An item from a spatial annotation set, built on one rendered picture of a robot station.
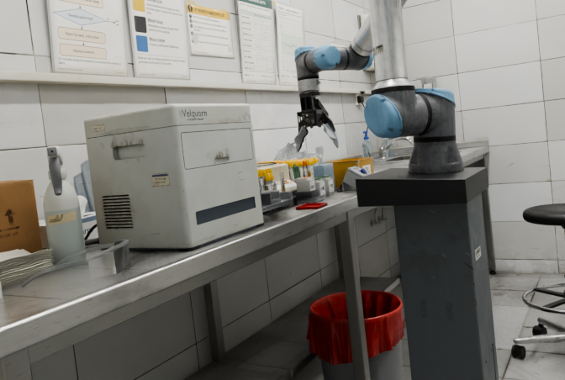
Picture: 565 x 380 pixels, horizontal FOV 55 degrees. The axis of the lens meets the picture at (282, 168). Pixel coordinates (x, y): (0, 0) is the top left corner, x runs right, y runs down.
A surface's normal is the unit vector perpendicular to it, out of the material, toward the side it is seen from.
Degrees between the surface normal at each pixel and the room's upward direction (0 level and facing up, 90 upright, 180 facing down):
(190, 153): 90
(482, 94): 90
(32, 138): 90
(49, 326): 90
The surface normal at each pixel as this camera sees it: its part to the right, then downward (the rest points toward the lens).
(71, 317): 0.85, -0.07
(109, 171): -0.51, 0.10
